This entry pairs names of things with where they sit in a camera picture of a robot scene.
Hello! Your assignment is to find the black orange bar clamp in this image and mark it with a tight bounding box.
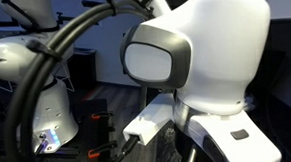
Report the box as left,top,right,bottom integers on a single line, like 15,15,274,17
87,140,118,160
90,110,115,122

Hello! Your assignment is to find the black bin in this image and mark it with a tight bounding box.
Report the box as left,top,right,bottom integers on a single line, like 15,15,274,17
67,47,100,91

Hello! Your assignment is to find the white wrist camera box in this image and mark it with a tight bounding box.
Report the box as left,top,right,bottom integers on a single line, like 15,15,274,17
120,92,178,147

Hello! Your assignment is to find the black camera cable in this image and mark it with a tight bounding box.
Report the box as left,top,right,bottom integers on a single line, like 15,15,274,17
101,135,141,162

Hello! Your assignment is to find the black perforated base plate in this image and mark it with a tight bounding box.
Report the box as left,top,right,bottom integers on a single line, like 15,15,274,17
0,97,119,162

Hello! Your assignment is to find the black stereo camera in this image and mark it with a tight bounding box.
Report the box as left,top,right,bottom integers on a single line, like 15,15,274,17
80,0,111,10

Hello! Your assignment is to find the black camera mount rod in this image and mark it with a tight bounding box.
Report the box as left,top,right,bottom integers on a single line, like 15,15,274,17
0,8,101,32

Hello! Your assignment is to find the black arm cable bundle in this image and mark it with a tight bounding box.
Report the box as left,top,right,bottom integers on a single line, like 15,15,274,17
0,0,164,162

